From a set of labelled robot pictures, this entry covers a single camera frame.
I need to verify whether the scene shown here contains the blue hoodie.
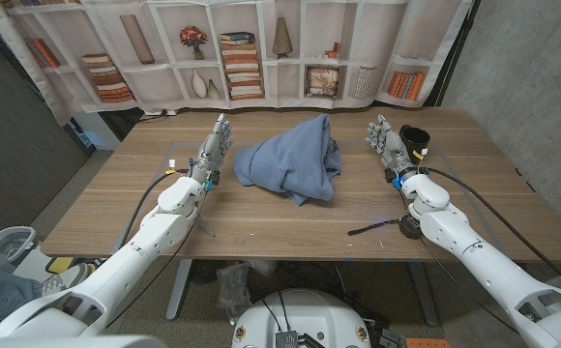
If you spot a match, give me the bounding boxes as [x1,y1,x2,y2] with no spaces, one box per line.
[233,113,343,206]

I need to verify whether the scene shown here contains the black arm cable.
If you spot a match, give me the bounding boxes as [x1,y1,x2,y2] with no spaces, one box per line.
[115,168,190,252]
[420,166,561,297]

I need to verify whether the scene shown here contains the printed bookshelf backdrop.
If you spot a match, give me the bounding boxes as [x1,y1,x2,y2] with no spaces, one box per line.
[0,0,475,127]

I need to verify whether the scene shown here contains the yellow black floor object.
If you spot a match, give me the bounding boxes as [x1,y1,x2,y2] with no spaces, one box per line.
[45,255,103,276]

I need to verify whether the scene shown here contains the person leg in jeans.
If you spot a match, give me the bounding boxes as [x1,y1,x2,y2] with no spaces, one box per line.
[0,248,44,323]

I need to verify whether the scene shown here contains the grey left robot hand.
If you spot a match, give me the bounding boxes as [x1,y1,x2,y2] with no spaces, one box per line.
[189,113,234,188]

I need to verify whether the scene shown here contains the orange box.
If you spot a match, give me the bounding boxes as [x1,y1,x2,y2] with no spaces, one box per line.
[405,337,451,348]

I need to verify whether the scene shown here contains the grey white sneaker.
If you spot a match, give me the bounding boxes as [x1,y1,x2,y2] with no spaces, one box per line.
[41,263,91,297]

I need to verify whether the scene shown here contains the black cup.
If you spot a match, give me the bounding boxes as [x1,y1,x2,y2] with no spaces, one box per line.
[399,124,431,165]

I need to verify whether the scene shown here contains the clear plastic bag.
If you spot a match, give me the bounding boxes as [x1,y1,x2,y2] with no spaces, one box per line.
[215,262,252,320]

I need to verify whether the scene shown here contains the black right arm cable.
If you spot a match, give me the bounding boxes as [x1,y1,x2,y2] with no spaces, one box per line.
[420,166,561,297]

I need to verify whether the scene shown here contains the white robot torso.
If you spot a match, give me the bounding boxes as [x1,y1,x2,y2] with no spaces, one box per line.
[230,288,372,348]

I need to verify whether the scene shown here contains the grey table leg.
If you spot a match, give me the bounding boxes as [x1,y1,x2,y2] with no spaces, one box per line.
[407,260,440,328]
[165,259,194,322]

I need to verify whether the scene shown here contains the black tape measure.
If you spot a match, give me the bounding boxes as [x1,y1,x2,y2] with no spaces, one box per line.
[346,214,425,241]

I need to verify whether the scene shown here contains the white grey plastic bin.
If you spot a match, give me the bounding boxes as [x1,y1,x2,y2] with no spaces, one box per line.
[0,225,39,267]

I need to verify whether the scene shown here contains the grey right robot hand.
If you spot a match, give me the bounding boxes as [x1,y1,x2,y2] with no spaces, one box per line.
[365,114,420,181]

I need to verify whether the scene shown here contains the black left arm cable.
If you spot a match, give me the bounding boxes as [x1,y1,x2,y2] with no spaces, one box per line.
[115,168,190,252]

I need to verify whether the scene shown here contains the white cabinet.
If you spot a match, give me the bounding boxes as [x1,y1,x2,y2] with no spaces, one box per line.
[72,111,122,152]

